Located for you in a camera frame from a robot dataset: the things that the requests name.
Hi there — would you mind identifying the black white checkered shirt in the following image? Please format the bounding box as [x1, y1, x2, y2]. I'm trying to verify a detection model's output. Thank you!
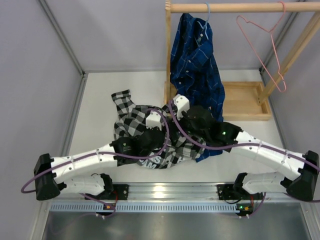
[111, 89, 208, 169]

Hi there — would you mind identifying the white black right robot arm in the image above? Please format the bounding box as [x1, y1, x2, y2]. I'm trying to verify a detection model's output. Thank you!
[179, 105, 320, 202]

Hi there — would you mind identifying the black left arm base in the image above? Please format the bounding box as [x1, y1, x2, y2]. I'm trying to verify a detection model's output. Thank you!
[86, 184, 129, 202]

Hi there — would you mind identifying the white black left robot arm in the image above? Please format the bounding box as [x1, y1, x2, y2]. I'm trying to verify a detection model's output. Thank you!
[33, 127, 166, 201]

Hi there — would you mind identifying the blue plaid shirt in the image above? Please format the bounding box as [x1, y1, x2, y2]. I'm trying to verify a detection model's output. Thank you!
[167, 13, 226, 159]

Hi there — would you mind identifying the light blue hanger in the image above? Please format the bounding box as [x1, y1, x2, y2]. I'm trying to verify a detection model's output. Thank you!
[197, 2, 211, 40]

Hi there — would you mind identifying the wooden clothes rack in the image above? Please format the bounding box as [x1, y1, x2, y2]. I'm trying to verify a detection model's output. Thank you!
[164, 0, 320, 121]

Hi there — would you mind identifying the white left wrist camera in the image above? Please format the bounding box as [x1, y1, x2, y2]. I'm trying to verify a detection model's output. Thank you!
[145, 110, 162, 131]

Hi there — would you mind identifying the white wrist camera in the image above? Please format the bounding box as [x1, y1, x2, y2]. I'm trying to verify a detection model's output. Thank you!
[173, 94, 190, 120]
[145, 110, 162, 131]

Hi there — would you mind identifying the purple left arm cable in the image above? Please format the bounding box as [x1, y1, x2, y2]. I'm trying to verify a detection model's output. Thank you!
[20, 107, 171, 195]

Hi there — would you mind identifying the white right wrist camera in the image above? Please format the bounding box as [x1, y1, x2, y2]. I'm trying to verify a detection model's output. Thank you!
[173, 94, 190, 120]

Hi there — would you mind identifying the aluminium mounting rail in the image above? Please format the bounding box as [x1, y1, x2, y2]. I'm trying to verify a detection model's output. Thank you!
[41, 181, 281, 201]

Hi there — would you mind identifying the slotted grey cable duct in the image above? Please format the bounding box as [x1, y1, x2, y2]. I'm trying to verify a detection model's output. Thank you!
[50, 201, 240, 213]

